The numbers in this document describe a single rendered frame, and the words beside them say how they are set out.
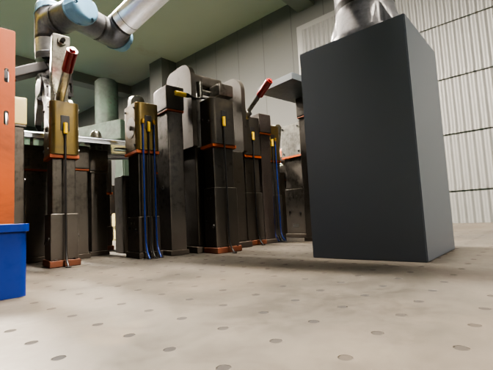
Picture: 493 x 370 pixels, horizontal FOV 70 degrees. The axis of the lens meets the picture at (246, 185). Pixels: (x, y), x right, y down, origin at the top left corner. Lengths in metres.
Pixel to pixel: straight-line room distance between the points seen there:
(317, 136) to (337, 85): 0.10
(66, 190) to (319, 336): 0.66
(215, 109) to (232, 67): 3.83
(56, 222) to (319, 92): 0.59
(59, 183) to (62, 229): 0.10
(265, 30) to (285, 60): 0.51
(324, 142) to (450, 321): 0.44
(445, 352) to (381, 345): 0.03
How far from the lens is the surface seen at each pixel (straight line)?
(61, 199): 0.84
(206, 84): 1.04
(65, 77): 0.87
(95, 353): 0.27
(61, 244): 0.83
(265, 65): 4.33
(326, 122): 0.68
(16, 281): 0.53
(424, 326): 0.30
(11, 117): 0.88
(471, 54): 3.36
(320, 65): 0.71
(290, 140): 1.29
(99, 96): 5.44
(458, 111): 3.26
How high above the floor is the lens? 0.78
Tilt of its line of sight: 5 degrees up
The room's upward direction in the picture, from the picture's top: 3 degrees counter-clockwise
